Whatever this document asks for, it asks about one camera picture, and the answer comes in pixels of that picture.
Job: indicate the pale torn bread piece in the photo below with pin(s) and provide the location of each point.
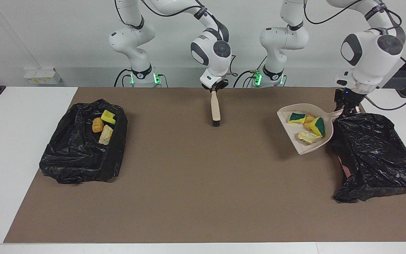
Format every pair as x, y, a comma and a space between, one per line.
308, 137

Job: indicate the brown table mat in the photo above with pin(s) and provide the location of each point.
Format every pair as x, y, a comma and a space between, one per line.
203, 215

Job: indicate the striped flaky croissant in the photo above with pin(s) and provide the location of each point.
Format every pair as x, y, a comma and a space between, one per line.
105, 135

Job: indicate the notched yellow green sponge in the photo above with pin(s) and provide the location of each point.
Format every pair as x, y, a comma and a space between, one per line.
108, 116

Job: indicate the white power strip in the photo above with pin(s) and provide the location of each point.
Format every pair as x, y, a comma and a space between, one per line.
42, 76

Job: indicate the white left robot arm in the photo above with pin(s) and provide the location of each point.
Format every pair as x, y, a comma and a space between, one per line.
368, 56

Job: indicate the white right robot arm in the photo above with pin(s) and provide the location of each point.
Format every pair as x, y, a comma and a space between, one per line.
132, 38

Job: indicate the beige hand brush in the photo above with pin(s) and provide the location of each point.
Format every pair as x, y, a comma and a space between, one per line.
215, 106

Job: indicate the beige plastic dustpan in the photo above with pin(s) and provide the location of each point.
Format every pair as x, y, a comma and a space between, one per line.
294, 141

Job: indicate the black plastic bin bag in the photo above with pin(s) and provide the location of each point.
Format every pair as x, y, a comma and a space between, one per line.
76, 158
375, 155

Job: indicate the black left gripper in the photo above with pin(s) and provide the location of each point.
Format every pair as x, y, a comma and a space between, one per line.
347, 98

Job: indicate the small glazed croissant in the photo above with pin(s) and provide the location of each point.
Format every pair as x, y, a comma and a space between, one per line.
308, 121

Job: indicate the brown round bun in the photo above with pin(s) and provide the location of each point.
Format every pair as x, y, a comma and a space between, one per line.
97, 125

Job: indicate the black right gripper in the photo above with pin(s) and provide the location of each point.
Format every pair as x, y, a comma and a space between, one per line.
223, 84

